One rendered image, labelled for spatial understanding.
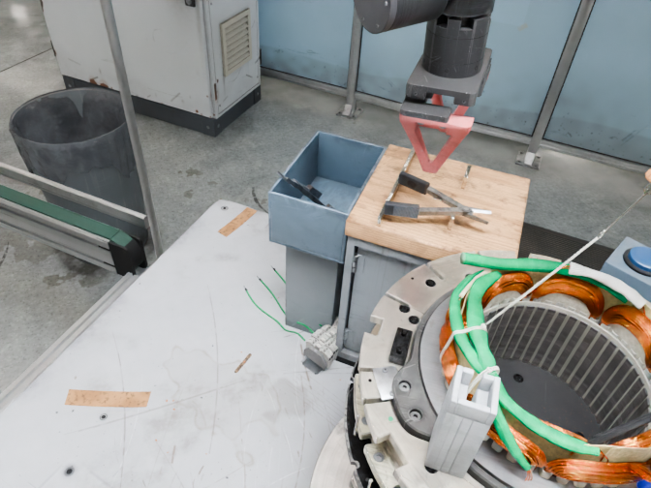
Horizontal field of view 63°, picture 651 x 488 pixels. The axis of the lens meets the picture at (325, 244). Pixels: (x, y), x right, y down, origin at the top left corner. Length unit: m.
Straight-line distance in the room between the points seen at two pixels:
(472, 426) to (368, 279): 0.37
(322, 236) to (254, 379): 0.26
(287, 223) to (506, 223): 0.27
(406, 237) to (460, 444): 0.30
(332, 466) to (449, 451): 0.36
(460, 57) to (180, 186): 2.08
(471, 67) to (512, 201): 0.24
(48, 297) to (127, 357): 1.28
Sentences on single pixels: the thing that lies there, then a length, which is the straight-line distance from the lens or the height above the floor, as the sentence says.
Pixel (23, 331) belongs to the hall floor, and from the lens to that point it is 2.06.
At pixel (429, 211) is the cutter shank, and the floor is 1.09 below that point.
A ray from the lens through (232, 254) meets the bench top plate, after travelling 1.00.
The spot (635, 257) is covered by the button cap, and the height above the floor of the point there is 1.04.
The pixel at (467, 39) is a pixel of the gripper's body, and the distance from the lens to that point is 0.52.
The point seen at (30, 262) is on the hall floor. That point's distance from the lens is 2.30.
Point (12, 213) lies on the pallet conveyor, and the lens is 1.29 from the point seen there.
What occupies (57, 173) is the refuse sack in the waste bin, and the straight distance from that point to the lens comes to 1.90.
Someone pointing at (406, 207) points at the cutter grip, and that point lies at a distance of 0.62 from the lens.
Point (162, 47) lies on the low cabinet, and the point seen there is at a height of 0.42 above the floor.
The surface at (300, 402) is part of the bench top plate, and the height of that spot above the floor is 0.78.
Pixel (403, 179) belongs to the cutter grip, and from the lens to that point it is 0.67.
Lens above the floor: 1.47
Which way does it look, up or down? 42 degrees down
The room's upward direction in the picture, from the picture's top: 4 degrees clockwise
